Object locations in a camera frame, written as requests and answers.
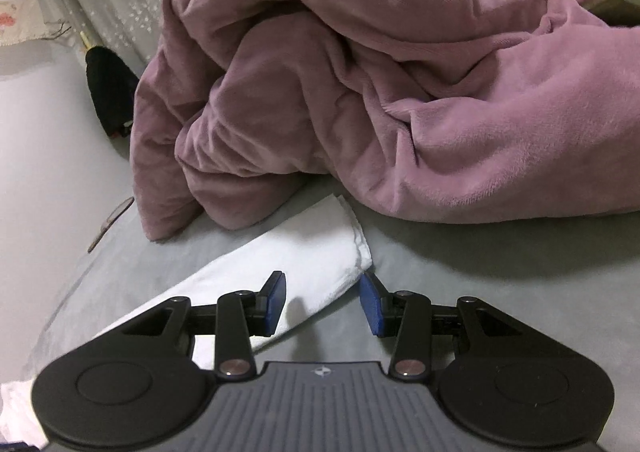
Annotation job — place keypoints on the yellow pole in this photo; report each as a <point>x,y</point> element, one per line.
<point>86,39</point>

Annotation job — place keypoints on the white embroidered cloth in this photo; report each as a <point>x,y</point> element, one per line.
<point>15,16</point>

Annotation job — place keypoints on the black hanging clothes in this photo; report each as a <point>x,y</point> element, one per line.
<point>110,91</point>

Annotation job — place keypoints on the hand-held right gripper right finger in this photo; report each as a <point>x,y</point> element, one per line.
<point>370,304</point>

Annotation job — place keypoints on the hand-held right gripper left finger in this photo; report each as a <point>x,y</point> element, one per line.
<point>275,302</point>

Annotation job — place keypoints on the brown wooden tool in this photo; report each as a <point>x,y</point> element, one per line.
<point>107,224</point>

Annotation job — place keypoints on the pink quilt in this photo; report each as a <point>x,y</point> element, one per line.
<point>400,81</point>

